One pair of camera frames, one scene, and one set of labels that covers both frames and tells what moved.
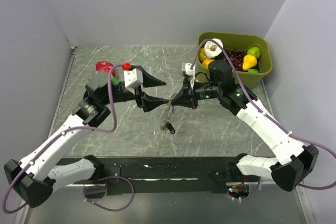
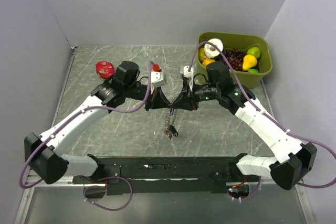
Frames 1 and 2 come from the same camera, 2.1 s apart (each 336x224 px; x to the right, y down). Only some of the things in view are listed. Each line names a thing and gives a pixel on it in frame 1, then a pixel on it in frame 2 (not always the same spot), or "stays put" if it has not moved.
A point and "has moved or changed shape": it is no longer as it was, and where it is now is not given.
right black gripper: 185,97 stays put
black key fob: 170,128 has moved or changed shape
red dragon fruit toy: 104,66 stays put
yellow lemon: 201,54 stays put
